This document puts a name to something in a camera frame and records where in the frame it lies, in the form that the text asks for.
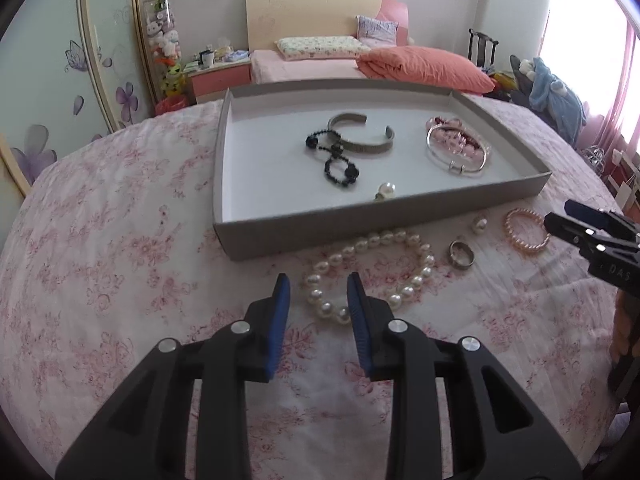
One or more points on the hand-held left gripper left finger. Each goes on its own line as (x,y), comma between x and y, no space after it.
(280,325)

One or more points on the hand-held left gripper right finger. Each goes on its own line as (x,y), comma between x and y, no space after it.
(359,325)

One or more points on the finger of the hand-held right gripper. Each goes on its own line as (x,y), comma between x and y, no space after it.
(595,215)
(570,230)

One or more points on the thin silver bangle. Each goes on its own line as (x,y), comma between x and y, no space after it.
(457,167)

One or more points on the white pearl earring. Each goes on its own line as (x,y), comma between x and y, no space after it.
(387,190)
(479,223)

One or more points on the grey cardboard tray box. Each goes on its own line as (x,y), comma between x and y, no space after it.
(280,185)

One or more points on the person's right hand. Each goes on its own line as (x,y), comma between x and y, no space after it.
(625,325)

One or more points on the pink curtain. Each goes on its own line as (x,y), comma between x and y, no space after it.
(625,85)

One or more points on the grey chair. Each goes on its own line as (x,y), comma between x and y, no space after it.
(520,87)

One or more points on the white plush toy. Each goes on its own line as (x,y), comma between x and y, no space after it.
(526,68)

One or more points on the pile of colourful clothes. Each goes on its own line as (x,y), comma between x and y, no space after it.
(500,82)

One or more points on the pink floral tablecloth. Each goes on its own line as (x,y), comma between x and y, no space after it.
(125,260)

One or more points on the dark wooden chair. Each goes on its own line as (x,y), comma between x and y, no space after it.
(482,47)

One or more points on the orange quilt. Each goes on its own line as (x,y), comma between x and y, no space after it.
(425,67)

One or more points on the red bag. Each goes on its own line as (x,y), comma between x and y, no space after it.
(170,106)

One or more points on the pink white nightstand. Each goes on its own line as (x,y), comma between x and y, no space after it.
(220,82)

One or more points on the yellow green plush toy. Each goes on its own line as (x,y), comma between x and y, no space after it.
(172,80)

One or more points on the blue cloth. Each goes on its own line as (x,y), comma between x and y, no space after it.
(238,54)

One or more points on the white mug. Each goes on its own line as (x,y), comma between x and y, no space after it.
(206,60)

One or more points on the purple print pillow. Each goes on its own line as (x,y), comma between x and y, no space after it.
(377,27)

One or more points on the floral cream pillow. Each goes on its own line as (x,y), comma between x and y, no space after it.
(320,47)

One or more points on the bed with cream pink headboard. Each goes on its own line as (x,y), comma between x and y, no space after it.
(300,15)

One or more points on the clear tube of plush toys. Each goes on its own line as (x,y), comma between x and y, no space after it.
(162,30)

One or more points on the wardrobe with purple flower doors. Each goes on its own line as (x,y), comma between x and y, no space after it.
(50,60)

